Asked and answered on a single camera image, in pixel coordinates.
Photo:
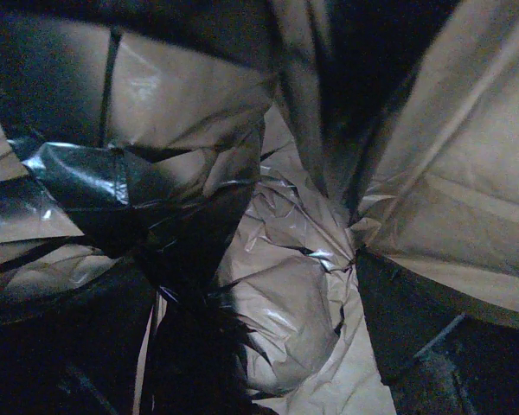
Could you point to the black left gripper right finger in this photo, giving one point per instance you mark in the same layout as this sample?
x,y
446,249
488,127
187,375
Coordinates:
x,y
432,350

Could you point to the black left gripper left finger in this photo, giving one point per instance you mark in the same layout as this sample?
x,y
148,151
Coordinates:
x,y
76,352

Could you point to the black trash bag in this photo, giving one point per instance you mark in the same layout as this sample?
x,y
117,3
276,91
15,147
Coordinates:
x,y
241,153

